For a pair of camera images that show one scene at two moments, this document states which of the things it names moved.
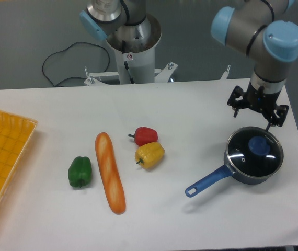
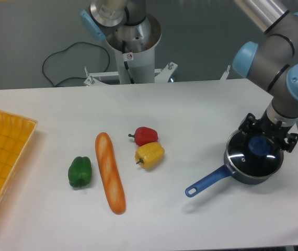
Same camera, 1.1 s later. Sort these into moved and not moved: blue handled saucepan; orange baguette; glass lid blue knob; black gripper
Moved: black gripper
Not moved: blue handled saucepan; glass lid blue knob; orange baguette
